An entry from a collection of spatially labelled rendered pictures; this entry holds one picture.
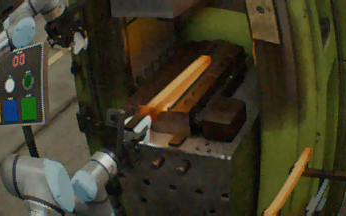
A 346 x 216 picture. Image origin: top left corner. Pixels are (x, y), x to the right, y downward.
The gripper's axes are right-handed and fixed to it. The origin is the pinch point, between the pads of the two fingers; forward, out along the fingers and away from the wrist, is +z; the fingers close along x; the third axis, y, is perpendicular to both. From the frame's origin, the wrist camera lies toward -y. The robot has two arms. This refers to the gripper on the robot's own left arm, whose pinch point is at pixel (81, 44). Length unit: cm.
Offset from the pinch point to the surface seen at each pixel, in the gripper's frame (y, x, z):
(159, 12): -13.7, 17.8, 2.6
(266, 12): -24, 45, 8
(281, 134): -7, 46, 46
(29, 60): -0.6, -33.0, 11.0
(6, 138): -19, -172, 150
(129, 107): 0.5, 4.1, 30.3
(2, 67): 4.9, -46.6, 8.0
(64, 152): -28, -112, 154
